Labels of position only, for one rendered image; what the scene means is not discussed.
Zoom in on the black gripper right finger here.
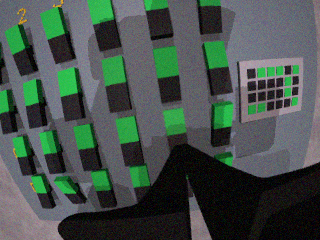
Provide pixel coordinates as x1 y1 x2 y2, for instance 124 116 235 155
180 143 320 240

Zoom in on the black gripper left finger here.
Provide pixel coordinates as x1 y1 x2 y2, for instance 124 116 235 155
57 145 192 240

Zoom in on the grey switch panel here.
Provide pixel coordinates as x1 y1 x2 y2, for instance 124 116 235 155
0 0 317 221

